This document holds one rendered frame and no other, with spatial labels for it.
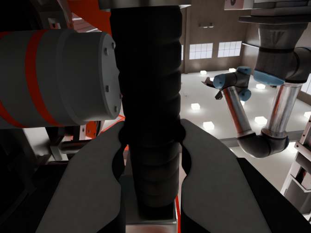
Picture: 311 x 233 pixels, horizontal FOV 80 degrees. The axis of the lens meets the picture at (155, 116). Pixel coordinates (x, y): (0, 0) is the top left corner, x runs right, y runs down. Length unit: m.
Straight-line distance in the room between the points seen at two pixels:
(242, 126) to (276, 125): 0.15
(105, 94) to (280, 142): 0.98
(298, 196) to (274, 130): 0.31
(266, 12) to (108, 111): 0.66
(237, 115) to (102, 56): 0.88
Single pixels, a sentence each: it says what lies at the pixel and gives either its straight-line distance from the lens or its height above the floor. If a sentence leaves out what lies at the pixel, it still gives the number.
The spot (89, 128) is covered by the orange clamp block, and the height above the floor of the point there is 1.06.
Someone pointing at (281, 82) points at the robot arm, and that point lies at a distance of 0.88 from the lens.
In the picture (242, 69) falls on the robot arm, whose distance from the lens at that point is 1.16.
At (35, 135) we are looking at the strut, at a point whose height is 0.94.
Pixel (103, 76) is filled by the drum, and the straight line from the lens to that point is 0.24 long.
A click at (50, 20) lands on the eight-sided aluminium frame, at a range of 0.57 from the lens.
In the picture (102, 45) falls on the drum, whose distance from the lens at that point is 0.26.
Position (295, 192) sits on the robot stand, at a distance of 0.97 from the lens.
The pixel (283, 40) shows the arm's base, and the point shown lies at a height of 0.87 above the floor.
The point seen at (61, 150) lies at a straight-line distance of 0.42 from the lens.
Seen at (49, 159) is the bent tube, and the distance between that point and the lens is 0.39.
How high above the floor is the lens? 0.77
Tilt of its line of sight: 29 degrees up
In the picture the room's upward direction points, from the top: 177 degrees clockwise
